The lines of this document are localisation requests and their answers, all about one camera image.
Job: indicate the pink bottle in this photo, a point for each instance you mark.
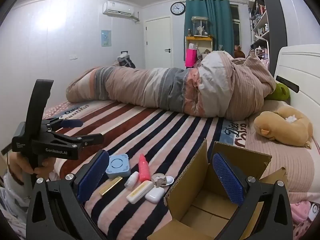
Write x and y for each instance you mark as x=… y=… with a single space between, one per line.
x=144 y=170

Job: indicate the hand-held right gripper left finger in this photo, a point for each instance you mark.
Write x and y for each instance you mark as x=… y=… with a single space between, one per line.
x=92 y=176

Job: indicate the white door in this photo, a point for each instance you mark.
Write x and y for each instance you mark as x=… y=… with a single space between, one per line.
x=157 y=42

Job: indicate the yellow plush toy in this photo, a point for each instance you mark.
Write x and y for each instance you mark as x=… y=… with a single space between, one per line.
x=280 y=130

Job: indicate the white headboard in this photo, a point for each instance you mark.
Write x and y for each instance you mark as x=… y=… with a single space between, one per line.
x=300 y=65

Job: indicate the striped blanket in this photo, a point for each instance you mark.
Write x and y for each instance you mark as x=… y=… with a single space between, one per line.
x=162 y=135

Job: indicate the glass display case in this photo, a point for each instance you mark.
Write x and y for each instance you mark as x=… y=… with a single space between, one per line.
x=200 y=27

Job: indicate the yellow table with tank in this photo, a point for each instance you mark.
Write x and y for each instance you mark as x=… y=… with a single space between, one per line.
x=198 y=38

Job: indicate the cardboard box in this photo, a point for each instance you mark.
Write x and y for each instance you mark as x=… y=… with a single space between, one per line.
x=200 y=205

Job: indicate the black grey luggage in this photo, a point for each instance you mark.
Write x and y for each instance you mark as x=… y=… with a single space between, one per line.
x=125 y=60

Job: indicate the pink plush toy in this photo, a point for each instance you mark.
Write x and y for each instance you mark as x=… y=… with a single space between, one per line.
x=300 y=212

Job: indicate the dark bookshelf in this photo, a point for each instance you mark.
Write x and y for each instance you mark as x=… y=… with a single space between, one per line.
x=276 y=17

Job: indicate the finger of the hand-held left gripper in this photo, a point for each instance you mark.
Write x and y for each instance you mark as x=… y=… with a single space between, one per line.
x=92 y=138
x=72 y=123

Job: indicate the brown plush toy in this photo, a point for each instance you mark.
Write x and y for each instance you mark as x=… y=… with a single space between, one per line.
x=239 y=53

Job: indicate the small white floss container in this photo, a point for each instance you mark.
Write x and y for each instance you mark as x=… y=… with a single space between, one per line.
x=131 y=180

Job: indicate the white air conditioner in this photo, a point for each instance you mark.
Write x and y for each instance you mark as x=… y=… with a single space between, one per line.
x=117 y=8

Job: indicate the green plush toy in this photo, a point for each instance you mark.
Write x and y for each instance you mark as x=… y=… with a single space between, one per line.
x=280 y=91

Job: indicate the silver round metal object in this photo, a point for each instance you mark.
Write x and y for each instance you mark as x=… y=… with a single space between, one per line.
x=158 y=178

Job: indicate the black wall clock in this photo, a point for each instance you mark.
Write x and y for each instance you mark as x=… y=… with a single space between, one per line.
x=177 y=8

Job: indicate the pink bed sheet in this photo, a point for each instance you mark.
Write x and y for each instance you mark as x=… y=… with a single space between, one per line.
x=287 y=162

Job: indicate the gold flat bar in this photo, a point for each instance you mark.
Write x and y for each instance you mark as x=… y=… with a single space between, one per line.
x=110 y=186

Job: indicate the person's left hand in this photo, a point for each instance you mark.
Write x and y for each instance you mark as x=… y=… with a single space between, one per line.
x=17 y=166

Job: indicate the teal curtain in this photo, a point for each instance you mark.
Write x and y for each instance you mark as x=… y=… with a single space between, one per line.
x=220 y=25

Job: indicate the white wall socket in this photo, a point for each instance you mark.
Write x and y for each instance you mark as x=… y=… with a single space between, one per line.
x=73 y=57

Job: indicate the patterned clothing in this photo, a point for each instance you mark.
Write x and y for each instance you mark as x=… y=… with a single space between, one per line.
x=11 y=212

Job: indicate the pink bag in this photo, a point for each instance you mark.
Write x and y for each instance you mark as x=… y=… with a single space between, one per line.
x=190 y=57

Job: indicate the blue wall poster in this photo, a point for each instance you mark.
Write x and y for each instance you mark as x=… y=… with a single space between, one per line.
x=106 y=38

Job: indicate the cream rectangular case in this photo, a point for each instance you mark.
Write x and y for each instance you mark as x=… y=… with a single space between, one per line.
x=139 y=192

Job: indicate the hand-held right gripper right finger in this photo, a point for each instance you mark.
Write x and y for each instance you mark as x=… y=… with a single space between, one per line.
x=227 y=182

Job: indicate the black flat device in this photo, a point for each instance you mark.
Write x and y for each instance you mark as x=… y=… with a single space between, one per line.
x=287 y=84

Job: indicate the blue square case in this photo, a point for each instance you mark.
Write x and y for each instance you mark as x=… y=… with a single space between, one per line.
x=117 y=166

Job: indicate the white earbuds case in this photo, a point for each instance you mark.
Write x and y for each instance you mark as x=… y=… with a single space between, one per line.
x=155 y=195

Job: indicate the rolled pink grey duvet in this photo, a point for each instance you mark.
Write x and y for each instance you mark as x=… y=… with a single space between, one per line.
x=150 y=85

